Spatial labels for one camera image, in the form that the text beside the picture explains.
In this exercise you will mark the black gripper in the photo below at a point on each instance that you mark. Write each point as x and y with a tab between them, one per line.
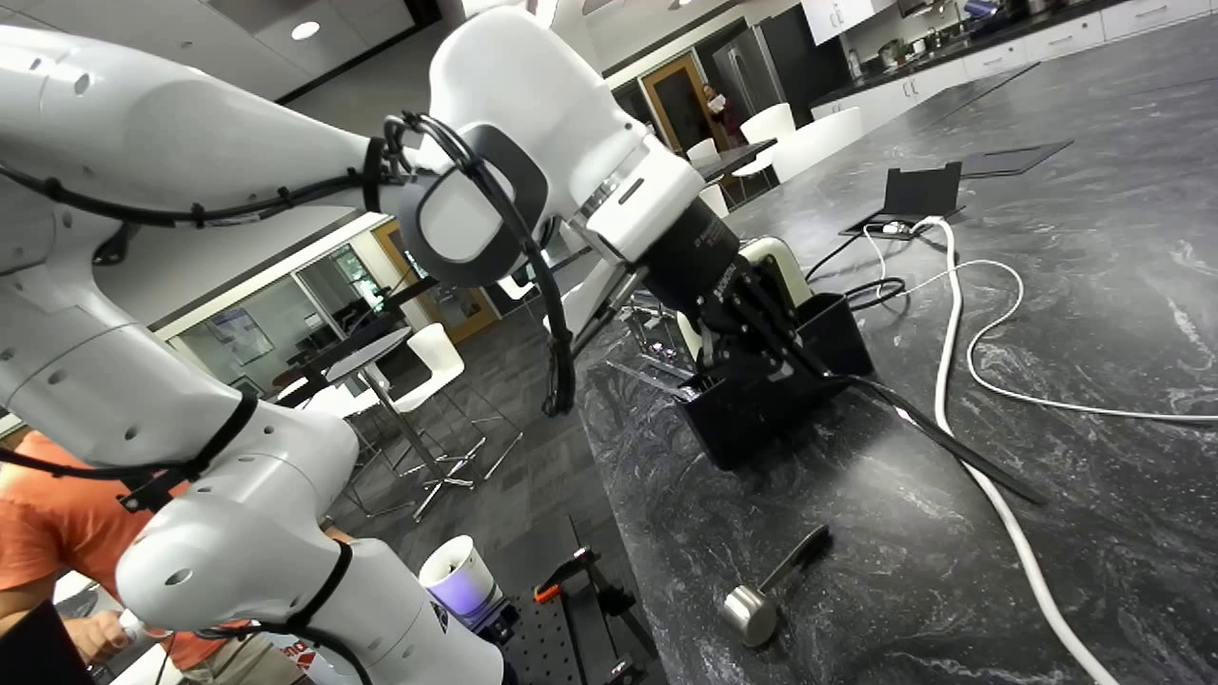
685	252

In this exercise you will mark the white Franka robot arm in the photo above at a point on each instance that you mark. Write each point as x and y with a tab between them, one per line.
153	138

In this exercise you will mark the metal utensils pile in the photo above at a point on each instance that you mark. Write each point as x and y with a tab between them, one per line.
641	366

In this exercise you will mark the black outlet box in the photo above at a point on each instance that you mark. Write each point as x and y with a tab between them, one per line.
921	192

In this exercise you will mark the wooden framed door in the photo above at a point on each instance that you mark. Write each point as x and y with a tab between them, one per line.
685	104

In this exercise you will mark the white office chair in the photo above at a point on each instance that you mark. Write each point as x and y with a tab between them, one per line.
425	364

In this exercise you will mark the white and purple cup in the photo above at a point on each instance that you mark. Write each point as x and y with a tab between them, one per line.
458	579

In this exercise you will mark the black office table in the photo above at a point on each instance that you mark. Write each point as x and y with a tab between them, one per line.
336	364

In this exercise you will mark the round ceiling light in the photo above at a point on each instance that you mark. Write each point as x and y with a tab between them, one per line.
304	26

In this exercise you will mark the person in orange shirt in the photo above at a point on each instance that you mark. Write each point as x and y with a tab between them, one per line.
49	517

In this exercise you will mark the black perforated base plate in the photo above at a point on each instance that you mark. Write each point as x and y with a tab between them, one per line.
545	640

